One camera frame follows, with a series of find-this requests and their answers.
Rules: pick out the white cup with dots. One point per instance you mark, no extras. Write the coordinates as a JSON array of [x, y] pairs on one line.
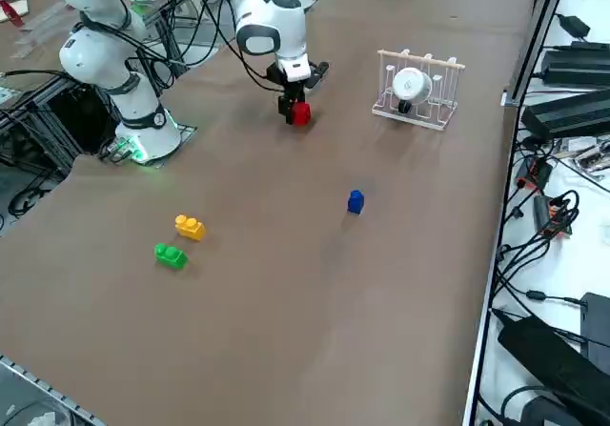
[[411, 85]]

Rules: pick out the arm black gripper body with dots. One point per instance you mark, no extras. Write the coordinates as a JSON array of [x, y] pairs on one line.
[[296, 87]]

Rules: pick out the small black power adapter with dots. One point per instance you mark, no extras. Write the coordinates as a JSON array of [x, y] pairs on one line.
[[574, 25]]

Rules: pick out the yellow toy brick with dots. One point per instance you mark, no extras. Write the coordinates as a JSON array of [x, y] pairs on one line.
[[190, 228]]

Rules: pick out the red wooden cube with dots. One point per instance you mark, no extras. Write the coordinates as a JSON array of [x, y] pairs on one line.
[[303, 114]]

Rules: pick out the aluminium frame post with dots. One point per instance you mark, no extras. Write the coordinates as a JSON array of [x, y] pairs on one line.
[[536, 26]]

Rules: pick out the large black power adapter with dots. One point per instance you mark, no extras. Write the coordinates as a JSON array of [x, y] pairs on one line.
[[567, 114], [548, 364], [576, 61]]

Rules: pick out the orange black electronic device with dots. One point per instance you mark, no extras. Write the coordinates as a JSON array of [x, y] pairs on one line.
[[553, 216], [536, 173]]

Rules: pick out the green toy brick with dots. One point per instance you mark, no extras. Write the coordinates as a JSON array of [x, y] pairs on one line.
[[170, 256]]

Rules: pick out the blue wooden cube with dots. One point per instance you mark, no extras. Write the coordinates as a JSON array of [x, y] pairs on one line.
[[356, 202]]

